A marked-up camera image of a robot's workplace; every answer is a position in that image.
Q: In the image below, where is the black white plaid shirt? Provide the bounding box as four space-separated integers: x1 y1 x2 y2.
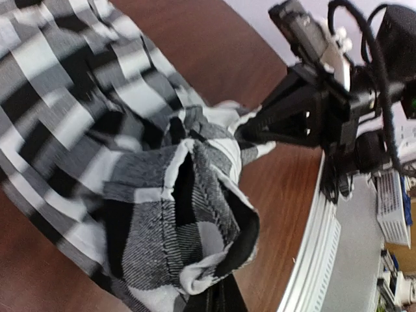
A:
1 1 275 311

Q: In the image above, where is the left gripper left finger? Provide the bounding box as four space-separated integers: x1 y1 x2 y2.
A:
183 287 216 312

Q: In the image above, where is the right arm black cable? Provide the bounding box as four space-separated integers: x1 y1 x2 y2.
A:
326 0 416 176

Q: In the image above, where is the white perforated box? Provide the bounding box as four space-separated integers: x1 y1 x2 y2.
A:
375 170 411 248

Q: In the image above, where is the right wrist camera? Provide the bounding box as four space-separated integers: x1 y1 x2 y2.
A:
268 0 329 64

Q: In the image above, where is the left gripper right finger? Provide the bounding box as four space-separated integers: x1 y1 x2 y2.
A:
217 274 248 312

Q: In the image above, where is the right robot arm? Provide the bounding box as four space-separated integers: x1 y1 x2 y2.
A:
237 1 415 177

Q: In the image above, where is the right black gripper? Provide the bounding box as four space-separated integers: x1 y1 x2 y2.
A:
235 64 389 176

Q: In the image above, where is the aluminium front rail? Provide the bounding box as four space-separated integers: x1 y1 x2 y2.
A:
276 152 384 312

